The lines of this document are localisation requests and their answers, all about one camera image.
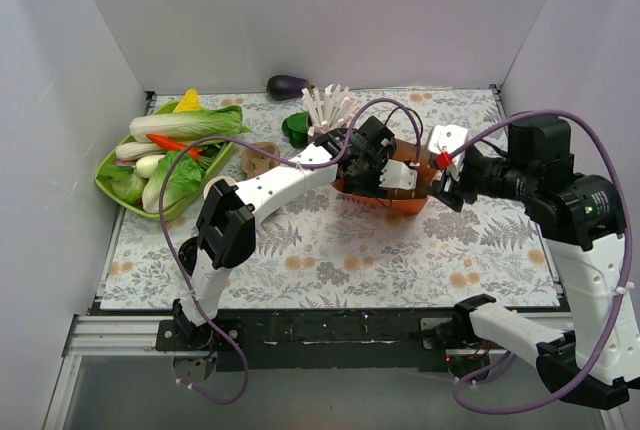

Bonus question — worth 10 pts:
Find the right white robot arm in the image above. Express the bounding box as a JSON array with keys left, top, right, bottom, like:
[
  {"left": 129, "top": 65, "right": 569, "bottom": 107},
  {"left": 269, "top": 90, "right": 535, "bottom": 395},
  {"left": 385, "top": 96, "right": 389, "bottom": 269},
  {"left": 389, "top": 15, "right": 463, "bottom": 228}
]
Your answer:
[{"left": 426, "top": 110, "right": 639, "bottom": 410}]

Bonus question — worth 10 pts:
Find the stack of paper cups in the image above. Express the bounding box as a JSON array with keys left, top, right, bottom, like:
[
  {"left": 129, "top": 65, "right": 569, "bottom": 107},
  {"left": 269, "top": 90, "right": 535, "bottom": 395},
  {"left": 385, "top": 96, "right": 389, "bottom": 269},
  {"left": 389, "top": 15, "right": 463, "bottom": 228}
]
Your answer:
[{"left": 203, "top": 176, "right": 236, "bottom": 198}]

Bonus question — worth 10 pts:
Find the green lettuce leaf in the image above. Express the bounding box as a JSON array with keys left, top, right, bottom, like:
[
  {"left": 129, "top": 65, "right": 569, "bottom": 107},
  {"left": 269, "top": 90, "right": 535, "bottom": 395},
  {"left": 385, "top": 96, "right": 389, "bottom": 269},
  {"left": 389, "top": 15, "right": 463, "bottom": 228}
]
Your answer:
[{"left": 142, "top": 151, "right": 205, "bottom": 214}]

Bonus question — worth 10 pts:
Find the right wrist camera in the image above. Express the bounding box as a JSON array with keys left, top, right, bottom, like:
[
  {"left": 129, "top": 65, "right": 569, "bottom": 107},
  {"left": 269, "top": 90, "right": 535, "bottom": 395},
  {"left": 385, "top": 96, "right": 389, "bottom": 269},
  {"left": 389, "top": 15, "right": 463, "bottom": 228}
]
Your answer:
[{"left": 426, "top": 125, "right": 469, "bottom": 180}]

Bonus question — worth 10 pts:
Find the green pepper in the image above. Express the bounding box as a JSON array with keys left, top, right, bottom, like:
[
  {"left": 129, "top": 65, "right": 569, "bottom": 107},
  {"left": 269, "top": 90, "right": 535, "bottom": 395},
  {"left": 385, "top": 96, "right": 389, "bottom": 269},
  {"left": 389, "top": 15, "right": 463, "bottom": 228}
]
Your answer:
[{"left": 281, "top": 112, "right": 309, "bottom": 149}]

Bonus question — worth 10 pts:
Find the floral table mat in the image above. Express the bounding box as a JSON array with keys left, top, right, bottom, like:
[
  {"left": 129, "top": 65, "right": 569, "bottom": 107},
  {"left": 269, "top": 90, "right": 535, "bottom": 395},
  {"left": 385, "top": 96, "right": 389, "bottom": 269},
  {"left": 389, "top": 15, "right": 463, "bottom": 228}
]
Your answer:
[{"left": 100, "top": 88, "right": 561, "bottom": 311}]

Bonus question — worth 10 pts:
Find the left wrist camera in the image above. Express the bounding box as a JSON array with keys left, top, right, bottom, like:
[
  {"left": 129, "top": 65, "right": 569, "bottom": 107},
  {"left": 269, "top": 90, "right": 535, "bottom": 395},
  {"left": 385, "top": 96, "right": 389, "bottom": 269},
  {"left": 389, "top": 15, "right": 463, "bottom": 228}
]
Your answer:
[{"left": 379, "top": 160, "right": 418, "bottom": 199}]

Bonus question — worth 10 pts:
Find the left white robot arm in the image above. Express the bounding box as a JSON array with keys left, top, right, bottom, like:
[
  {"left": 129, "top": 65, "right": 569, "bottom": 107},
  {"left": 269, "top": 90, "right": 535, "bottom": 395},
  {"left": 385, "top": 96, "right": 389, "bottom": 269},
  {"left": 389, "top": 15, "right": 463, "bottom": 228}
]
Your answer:
[{"left": 172, "top": 117, "right": 411, "bottom": 350}]

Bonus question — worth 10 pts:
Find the red chili pepper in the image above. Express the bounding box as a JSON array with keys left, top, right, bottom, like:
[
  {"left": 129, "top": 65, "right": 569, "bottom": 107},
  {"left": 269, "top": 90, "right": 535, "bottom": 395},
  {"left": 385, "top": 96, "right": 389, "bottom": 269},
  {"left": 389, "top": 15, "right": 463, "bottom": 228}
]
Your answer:
[{"left": 146, "top": 134, "right": 201, "bottom": 161}]

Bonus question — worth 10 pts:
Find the yellow corn cob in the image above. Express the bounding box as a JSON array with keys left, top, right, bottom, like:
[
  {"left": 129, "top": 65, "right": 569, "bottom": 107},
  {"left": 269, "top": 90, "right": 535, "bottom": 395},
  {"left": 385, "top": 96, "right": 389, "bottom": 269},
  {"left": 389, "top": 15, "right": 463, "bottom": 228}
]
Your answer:
[{"left": 173, "top": 88, "right": 202, "bottom": 113}]

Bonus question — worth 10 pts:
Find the aluminium frame rail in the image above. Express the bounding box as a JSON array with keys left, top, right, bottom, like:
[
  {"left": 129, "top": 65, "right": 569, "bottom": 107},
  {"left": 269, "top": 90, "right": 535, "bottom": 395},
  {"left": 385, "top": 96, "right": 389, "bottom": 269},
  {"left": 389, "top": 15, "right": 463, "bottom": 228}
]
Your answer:
[{"left": 64, "top": 313, "right": 576, "bottom": 357}]

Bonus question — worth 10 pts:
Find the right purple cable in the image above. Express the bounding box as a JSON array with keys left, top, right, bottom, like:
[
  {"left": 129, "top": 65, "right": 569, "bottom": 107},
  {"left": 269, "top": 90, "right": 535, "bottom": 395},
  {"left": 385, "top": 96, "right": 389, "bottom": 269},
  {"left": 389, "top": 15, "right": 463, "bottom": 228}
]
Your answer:
[{"left": 447, "top": 109, "right": 632, "bottom": 414}]

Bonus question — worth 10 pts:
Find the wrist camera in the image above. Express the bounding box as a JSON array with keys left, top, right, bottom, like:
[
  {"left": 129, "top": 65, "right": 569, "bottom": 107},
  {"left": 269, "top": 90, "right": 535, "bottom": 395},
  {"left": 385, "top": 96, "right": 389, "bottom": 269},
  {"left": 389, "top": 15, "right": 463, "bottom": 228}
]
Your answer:
[
  {"left": 426, "top": 125, "right": 469, "bottom": 180},
  {"left": 379, "top": 160, "right": 418, "bottom": 199}
]

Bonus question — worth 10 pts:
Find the napa cabbage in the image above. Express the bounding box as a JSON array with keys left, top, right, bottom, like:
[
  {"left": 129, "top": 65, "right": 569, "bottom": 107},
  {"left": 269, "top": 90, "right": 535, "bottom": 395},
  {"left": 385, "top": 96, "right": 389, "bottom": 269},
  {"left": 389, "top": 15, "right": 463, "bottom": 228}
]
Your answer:
[{"left": 129, "top": 105, "right": 250, "bottom": 142}]

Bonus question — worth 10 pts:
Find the purple eggplant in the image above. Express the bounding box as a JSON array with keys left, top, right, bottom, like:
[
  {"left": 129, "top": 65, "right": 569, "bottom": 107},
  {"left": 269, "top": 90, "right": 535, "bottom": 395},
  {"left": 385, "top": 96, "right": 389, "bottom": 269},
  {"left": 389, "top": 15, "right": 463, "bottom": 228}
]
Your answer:
[{"left": 266, "top": 74, "right": 315, "bottom": 101}]

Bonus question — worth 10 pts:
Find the orange paper bag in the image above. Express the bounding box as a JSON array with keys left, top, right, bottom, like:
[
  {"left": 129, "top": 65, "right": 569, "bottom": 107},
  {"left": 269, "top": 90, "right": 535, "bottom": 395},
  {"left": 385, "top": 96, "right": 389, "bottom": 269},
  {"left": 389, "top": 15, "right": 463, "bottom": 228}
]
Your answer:
[{"left": 332, "top": 149, "right": 436, "bottom": 215}]

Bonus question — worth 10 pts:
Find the purple cable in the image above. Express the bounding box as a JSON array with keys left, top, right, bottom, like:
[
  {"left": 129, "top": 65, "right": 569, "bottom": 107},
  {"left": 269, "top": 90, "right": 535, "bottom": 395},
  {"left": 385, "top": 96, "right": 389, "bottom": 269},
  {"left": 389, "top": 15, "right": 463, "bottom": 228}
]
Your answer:
[
  {"left": 447, "top": 109, "right": 632, "bottom": 414},
  {"left": 158, "top": 98, "right": 426, "bottom": 406}
]

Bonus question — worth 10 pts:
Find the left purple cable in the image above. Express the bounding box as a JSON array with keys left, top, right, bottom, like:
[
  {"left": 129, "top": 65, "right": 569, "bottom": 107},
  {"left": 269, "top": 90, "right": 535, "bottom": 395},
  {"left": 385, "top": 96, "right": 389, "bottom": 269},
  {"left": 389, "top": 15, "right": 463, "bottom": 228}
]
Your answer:
[{"left": 158, "top": 98, "right": 426, "bottom": 406}]

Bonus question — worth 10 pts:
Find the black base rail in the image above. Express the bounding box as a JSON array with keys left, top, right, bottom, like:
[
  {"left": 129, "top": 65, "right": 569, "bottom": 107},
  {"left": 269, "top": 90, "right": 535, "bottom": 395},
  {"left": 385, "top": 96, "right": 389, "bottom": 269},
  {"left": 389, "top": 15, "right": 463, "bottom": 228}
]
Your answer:
[{"left": 154, "top": 308, "right": 514, "bottom": 374}]

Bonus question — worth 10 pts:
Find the white radish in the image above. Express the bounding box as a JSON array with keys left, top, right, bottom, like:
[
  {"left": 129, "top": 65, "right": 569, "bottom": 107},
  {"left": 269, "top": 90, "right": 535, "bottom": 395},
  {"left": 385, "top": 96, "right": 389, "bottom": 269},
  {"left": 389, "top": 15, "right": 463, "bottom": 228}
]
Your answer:
[{"left": 115, "top": 141, "right": 165, "bottom": 161}]

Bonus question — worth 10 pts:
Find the green vegetable tray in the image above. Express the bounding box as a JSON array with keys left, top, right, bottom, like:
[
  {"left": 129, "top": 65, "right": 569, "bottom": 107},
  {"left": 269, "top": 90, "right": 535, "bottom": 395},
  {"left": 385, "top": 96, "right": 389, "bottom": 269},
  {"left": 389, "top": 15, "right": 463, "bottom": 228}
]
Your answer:
[{"left": 95, "top": 101, "right": 232, "bottom": 221}]

